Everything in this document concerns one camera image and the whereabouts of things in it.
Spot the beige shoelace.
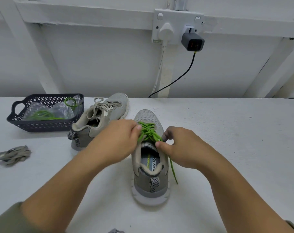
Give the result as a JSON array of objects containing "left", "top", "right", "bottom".
[
  {"left": 0, "top": 145, "right": 32, "bottom": 166},
  {"left": 89, "top": 97, "right": 122, "bottom": 119}
]

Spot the person's left forearm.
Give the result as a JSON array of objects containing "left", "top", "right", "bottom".
[{"left": 0, "top": 153, "right": 107, "bottom": 233}]

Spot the black cable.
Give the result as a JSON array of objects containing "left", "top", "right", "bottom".
[{"left": 148, "top": 52, "right": 196, "bottom": 98}]

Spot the person's right hand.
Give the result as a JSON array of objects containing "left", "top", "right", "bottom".
[{"left": 155, "top": 126, "right": 226, "bottom": 171}]

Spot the person's right forearm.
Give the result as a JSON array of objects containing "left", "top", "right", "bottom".
[{"left": 205, "top": 155, "right": 294, "bottom": 233}]

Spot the gray charger adapter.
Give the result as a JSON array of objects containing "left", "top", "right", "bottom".
[{"left": 181, "top": 31, "right": 205, "bottom": 52}]

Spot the white wall socket plate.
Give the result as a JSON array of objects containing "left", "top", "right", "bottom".
[{"left": 152, "top": 9, "right": 204, "bottom": 46}]

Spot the white cable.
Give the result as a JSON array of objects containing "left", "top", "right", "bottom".
[{"left": 151, "top": 43, "right": 166, "bottom": 97}]

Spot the person's left hand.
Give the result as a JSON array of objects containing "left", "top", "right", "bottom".
[{"left": 86, "top": 119, "right": 143, "bottom": 168}]

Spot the green shoelace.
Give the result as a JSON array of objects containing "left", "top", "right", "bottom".
[
  {"left": 137, "top": 122, "right": 179, "bottom": 185},
  {"left": 26, "top": 97, "right": 81, "bottom": 120}
]

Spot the gray sneaker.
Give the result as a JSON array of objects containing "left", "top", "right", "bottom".
[
  {"left": 68, "top": 92, "right": 130, "bottom": 152},
  {"left": 131, "top": 109, "right": 171, "bottom": 207}
]

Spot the clear plastic bag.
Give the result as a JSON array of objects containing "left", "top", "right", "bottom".
[{"left": 21, "top": 96, "right": 84, "bottom": 121}]

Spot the dark plastic lattice basket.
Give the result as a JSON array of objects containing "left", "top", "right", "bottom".
[{"left": 6, "top": 94, "right": 85, "bottom": 132}]

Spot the white plug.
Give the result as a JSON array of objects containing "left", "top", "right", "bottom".
[{"left": 159, "top": 23, "right": 176, "bottom": 44}]

